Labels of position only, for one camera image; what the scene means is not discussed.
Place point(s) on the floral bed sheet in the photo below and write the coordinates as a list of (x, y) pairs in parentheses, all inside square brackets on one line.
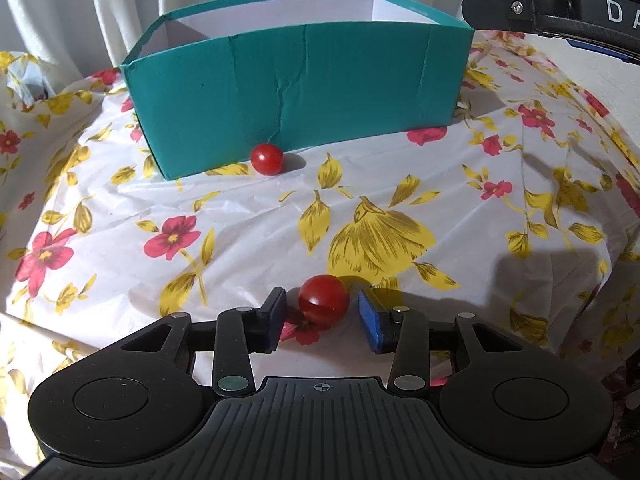
[(525, 207)]

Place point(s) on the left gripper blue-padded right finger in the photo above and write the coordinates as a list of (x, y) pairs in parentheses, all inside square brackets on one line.
[(411, 337)]

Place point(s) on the teal cardboard box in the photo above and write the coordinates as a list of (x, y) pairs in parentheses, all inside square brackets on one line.
[(210, 82)]

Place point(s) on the red cherry tomato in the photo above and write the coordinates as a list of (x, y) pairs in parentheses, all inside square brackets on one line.
[(323, 299), (267, 159)]

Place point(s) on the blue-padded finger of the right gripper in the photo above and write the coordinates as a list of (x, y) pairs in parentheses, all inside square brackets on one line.
[(498, 14)]

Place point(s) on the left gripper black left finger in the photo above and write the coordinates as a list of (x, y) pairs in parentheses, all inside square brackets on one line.
[(231, 339)]

